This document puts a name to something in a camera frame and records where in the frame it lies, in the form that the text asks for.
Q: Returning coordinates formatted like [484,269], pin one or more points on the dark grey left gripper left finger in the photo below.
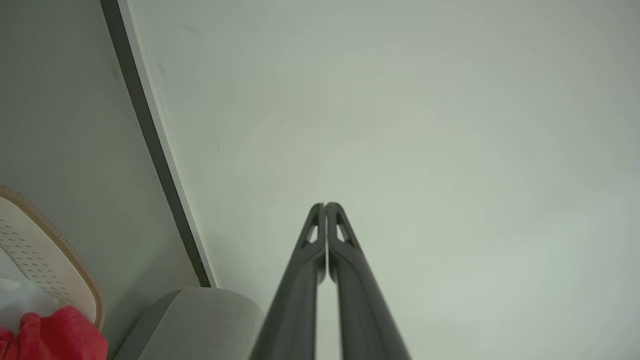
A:
[295,310]

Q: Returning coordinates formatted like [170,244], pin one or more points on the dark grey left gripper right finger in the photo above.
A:
[365,310]

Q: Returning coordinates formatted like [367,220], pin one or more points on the plain red garment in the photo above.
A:
[60,335]

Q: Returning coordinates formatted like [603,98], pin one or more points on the grey fabric sofa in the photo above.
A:
[195,325]

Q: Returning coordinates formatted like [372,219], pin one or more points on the dark baseboard strip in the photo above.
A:
[150,130]

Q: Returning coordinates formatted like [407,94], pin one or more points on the white garment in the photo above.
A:
[20,300]

